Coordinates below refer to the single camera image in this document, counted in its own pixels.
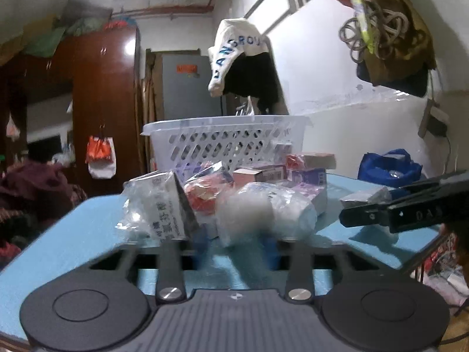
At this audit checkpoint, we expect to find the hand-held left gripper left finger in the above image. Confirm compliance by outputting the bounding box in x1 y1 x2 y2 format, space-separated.
88 227 211 304

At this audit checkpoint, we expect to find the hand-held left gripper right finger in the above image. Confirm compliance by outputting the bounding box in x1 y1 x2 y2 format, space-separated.
262 231 372 303

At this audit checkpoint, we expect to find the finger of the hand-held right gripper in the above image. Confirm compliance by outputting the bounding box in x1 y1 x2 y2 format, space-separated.
339 202 392 229
390 170 469 200

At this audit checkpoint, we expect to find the small grey box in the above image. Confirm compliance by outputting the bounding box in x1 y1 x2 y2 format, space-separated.
339 186 392 210

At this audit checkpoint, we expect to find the clear bag with white roll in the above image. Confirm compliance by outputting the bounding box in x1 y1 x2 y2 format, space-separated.
215 181 318 249

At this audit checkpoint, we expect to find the purple and white box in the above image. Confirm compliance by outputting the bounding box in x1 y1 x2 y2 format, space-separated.
287 168 329 218

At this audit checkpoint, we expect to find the pink medicine box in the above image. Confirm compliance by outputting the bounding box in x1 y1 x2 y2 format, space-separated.
232 164 288 190

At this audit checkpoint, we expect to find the white plastic laundry basket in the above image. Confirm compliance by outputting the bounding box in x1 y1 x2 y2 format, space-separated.
141 114 313 177

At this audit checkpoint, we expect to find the blue fabric bag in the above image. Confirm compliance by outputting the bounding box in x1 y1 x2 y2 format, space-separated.
358 149 423 188

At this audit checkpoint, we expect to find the red and white packet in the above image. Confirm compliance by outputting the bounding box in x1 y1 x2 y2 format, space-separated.
182 161 236 216

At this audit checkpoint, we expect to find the bagged white medicine box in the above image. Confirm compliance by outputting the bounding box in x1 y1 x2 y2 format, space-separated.
116 170 201 243

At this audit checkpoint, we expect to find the red and tan box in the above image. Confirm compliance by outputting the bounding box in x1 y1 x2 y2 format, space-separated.
285 152 337 172

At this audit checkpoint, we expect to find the brown hanging bag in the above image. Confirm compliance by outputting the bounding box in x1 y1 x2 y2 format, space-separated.
356 0 437 98

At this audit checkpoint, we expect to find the orange and white plastic bag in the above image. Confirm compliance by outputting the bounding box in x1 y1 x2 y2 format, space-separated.
84 135 117 180

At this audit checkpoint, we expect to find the grey door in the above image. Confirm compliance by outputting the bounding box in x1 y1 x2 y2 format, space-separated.
160 49 222 122

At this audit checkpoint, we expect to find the brown wooden wardrobe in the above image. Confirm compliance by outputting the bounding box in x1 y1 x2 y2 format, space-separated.
0 26 143 200

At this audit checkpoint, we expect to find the black hanging garment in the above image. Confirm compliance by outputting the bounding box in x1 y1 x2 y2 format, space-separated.
223 51 282 115

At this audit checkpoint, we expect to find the maroon clothing pile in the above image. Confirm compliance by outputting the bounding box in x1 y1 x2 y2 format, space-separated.
0 160 88 265

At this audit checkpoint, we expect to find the white lettered sweatshirt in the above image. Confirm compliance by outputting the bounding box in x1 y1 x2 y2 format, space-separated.
207 18 272 98

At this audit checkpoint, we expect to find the small pink hanging bag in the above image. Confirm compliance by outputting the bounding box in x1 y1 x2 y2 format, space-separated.
5 113 21 142

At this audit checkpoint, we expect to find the green bundle on wardrobe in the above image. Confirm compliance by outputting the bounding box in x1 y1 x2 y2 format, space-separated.
21 16 112 58

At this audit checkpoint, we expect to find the wall power adapter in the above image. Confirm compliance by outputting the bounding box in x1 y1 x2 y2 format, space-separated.
418 98 451 139

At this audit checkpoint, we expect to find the coiled grey rope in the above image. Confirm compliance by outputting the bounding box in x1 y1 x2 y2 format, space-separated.
339 0 408 64

